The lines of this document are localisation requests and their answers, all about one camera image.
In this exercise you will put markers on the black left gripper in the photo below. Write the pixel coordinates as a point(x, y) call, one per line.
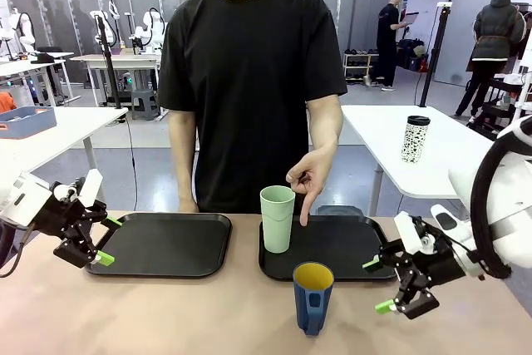
point(58, 218)

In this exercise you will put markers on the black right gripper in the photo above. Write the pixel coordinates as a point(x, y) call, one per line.
point(444, 267)

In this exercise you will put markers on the person's right forearm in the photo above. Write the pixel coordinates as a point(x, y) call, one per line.
point(183, 155)

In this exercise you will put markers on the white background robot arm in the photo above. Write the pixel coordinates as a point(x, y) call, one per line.
point(153, 31)
point(23, 31)
point(106, 22)

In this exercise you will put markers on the person's left forearm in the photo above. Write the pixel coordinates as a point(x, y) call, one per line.
point(326, 126)

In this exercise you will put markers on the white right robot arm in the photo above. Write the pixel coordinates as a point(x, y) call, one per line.
point(511, 222)

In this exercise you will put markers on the person's right hand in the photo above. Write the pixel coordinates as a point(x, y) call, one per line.
point(189, 206)

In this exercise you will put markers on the person's left hand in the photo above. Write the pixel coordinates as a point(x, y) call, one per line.
point(313, 176)

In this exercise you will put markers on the black plastic tray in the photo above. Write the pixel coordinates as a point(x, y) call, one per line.
point(162, 243)
point(332, 243)

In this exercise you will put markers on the blue mug yellow inside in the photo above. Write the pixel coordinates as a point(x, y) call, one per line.
point(313, 305)

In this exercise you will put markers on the dark grey chair backrest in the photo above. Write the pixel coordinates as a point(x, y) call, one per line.
point(338, 210)

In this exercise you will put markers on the white table with blue box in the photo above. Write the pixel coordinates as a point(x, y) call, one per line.
point(62, 134)

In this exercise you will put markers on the blue storage box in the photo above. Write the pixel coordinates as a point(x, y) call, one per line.
point(29, 122)

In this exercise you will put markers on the light green tall cup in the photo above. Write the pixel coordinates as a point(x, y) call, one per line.
point(277, 222)

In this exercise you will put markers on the grey plastic stool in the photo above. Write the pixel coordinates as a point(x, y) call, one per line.
point(144, 103)

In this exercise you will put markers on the black speckled white tumbler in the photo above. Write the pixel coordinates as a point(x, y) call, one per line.
point(415, 141)

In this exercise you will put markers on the white table with tumbler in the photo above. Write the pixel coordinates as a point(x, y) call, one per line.
point(436, 143)

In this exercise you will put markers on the orange object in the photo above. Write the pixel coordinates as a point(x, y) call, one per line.
point(6, 102)

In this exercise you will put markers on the black tripod stand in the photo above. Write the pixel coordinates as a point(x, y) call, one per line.
point(109, 64)

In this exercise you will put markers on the white background desk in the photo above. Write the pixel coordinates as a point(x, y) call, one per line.
point(37, 68)

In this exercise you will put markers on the beige background workbench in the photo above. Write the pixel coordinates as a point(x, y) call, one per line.
point(120, 60)

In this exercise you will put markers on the black utility cart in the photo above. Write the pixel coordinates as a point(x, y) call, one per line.
point(503, 97)

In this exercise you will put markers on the white shoe rack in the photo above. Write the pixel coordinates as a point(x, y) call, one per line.
point(359, 66)

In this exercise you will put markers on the person in black t-shirt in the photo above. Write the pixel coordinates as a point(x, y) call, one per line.
point(249, 80)

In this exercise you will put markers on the black bag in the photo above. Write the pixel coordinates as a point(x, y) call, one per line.
point(411, 55)

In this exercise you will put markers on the black pole stand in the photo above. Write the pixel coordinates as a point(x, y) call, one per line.
point(432, 51)

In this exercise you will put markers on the bystander in black holding laptop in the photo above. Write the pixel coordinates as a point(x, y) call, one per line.
point(388, 39)

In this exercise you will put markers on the bystander in dark puffer jacket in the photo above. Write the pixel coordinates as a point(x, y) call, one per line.
point(494, 35)

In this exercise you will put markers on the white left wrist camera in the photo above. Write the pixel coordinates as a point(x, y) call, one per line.
point(91, 186)

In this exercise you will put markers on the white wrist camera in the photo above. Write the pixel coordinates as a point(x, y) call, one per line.
point(91, 186)
point(409, 232)

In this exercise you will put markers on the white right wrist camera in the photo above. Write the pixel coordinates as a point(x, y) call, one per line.
point(409, 232)

